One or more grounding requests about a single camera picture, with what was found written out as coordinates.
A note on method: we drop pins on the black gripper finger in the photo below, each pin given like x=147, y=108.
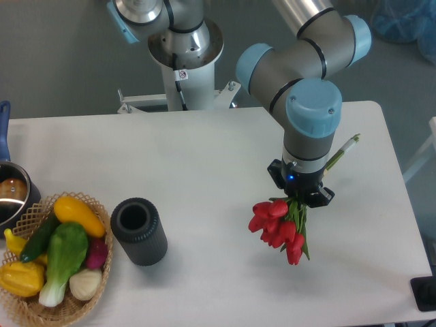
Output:
x=274, y=169
x=322, y=197

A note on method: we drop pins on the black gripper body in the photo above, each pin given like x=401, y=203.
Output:
x=299, y=184

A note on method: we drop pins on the red tulip bouquet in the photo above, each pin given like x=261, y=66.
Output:
x=282, y=221

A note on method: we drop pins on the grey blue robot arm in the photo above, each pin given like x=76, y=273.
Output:
x=292, y=84

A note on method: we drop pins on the dark grey ribbed vase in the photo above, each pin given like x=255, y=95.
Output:
x=136, y=224

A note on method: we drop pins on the black device at edge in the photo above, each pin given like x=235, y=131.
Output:
x=423, y=289

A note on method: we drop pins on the blue plastic bag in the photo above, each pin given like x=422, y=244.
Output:
x=405, y=22

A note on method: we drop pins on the yellow squash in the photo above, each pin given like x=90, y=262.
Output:
x=68, y=209

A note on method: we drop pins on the green bok choy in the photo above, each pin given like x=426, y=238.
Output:
x=67, y=250

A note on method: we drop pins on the white garlic bulb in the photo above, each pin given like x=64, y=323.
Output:
x=84, y=284

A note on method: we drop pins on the dark green cucumber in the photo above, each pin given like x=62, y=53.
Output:
x=37, y=244

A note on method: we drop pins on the yellow banana pepper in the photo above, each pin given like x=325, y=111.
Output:
x=16, y=244

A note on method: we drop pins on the yellow bell pepper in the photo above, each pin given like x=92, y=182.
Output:
x=22, y=279

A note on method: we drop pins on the woven wicker basket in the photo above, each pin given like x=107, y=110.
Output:
x=28, y=311

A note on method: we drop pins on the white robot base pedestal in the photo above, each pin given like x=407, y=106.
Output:
x=187, y=63

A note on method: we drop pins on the steel pot blue handle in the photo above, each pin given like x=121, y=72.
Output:
x=18, y=192

